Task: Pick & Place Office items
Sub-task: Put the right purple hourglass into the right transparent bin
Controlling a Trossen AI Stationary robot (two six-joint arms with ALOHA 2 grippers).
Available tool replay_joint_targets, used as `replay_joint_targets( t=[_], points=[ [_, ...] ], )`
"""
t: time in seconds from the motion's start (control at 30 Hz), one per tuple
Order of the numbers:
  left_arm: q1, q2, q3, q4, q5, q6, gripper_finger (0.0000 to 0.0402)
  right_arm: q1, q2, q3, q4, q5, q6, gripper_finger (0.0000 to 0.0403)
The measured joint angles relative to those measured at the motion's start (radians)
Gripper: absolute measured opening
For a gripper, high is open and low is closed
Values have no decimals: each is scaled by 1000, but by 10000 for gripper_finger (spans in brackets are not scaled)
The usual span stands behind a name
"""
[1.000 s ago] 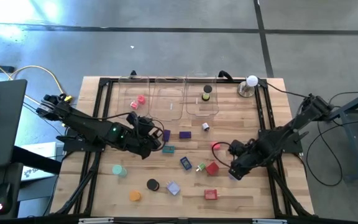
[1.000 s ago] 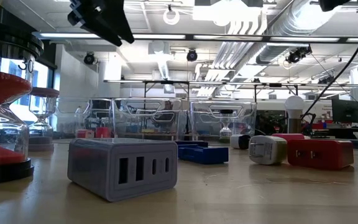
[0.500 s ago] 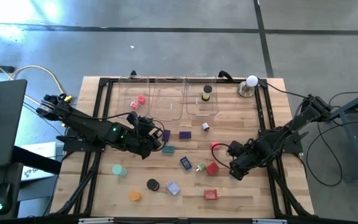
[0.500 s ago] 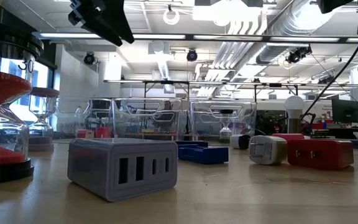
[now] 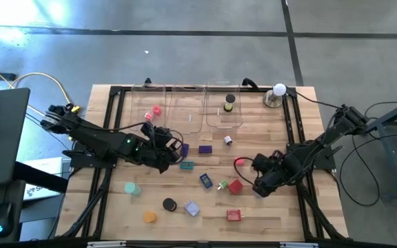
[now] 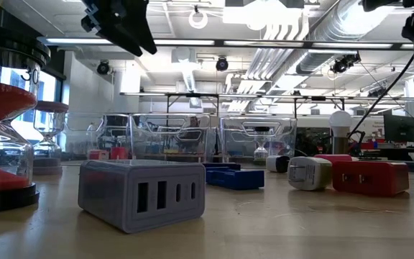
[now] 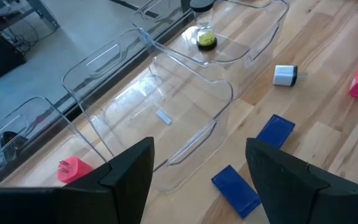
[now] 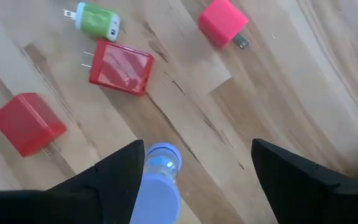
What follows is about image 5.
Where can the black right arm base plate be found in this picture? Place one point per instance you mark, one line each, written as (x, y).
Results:
(322, 158)

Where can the red pronged charger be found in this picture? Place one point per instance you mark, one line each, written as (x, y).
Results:
(233, 215)

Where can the red cube charger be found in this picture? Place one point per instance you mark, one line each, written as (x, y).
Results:
(235, 186)

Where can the green white plug charger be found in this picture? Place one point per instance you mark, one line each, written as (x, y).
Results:
(223, 185)

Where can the lavender multiport charger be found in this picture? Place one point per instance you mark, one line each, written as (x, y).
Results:
(192, 208)

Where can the small white black charger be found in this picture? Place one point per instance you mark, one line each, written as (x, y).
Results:
(228, 140)

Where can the red rounded charger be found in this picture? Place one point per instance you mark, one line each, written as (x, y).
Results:
(156, 110)

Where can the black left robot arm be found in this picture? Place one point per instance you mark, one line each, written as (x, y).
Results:
(98, 137)

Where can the small red charger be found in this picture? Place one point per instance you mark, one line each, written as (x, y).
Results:
(240, 161)

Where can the clear plastic bin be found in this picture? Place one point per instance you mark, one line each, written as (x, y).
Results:
(215, 100)
(184, 103)
(140, 96)

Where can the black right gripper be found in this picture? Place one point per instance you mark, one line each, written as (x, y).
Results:
(271, 168)

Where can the mint green hourglass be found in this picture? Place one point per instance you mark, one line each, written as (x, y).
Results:
(131, 188)

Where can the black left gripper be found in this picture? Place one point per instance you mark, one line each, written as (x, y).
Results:
(165, 144)

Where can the orange hourglass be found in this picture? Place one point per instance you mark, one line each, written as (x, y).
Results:
(149, 217)

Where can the pink white cylinder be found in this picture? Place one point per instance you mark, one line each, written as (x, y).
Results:
(148, 116)

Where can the black aluminium table frame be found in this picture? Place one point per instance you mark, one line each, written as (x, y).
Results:
(115, 91)

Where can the silver table edge bracket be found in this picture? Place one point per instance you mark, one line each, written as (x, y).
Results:
(107, 244)
(300, 245)

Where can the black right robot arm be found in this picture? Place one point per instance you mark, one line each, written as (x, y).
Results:
(315, 148)

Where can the white printed box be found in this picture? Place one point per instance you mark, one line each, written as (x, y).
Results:
(43, 168)

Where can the black yellow hourglass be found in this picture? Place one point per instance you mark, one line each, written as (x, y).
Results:
(230, 98)

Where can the blue grey metal table frame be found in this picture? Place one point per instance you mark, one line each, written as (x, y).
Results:
(395, 165)

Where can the teal digital timer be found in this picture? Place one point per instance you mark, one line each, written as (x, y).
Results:
(186, 165)

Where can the yellow plug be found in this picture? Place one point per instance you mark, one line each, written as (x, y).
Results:
(76, 109)

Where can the blue digital timer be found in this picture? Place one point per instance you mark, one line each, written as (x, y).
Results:
(206, 180)

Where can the black computer mouse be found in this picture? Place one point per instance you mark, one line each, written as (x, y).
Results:
(2, 217)

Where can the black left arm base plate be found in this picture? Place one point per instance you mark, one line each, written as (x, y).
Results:
(81, 160)

